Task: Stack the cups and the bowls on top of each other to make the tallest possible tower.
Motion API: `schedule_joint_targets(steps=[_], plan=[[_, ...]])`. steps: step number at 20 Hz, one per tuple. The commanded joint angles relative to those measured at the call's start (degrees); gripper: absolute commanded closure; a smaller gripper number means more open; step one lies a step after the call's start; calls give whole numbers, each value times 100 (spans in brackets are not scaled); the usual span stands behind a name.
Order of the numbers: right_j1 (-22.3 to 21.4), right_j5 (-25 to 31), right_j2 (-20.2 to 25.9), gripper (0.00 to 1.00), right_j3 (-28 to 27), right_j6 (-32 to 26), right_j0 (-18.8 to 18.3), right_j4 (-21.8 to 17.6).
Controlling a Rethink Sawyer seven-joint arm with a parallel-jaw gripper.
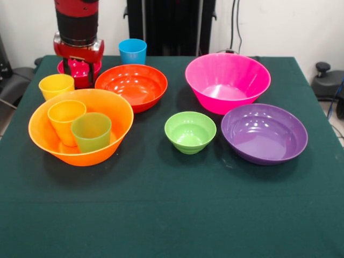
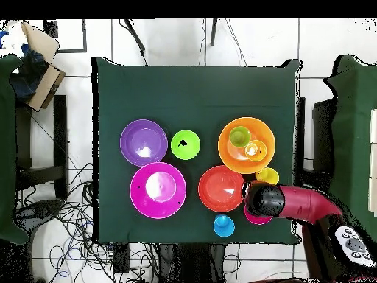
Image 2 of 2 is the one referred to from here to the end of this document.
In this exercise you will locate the yellow cup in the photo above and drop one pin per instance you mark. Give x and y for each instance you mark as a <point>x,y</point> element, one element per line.
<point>267,176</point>

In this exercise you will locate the orange cup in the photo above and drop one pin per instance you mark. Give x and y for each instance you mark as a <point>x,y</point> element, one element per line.
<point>259,153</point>

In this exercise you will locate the green cup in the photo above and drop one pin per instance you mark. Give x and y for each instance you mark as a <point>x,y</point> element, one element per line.
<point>240,137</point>

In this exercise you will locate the large orange bowl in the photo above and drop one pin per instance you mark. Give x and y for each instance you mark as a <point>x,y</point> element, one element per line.
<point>265,129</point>

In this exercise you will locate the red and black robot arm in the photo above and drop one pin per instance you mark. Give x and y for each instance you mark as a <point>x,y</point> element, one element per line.
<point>306,203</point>

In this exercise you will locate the white box stack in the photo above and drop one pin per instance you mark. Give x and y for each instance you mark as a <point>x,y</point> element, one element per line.
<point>374,162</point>

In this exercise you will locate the wide red bowl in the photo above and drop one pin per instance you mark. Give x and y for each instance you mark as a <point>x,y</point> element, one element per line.
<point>218,191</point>

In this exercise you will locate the small crimson bowl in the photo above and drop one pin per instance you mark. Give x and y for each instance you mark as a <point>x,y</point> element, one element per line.
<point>256,219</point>

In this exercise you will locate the blue cup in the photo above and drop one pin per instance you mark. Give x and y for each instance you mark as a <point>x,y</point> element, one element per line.
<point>223,227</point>

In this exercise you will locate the small green bowl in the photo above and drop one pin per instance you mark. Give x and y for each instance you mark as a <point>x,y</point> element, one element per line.
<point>188,150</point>

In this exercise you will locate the large pink bowl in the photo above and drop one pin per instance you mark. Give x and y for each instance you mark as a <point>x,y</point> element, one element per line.
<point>147,203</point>

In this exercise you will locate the dark green table cloth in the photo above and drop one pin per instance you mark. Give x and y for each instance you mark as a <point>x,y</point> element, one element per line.
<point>176,97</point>

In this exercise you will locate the wide purple bowl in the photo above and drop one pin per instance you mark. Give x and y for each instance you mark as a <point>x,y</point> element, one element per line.
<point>141,138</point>

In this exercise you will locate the black power adapter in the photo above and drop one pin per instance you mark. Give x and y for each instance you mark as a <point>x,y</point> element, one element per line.
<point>121,259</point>

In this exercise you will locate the green cloth covered table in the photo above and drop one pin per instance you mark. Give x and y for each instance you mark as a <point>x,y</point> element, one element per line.
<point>6,147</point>
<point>356,88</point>

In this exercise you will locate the black tripod leg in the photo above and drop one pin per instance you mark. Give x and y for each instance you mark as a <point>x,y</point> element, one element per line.
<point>213,32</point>
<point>136,36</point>

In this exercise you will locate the cardboard box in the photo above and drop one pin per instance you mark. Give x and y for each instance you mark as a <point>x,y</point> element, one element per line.
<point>47,85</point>

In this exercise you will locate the dark blue fabric bundle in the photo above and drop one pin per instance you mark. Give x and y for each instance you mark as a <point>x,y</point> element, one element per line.
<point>26,76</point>

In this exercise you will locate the black stool frame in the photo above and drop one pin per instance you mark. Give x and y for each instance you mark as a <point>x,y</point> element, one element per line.
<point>322,132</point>
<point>60,132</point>

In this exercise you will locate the black square frame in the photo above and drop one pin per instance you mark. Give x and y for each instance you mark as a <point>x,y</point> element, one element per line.
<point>84,35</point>

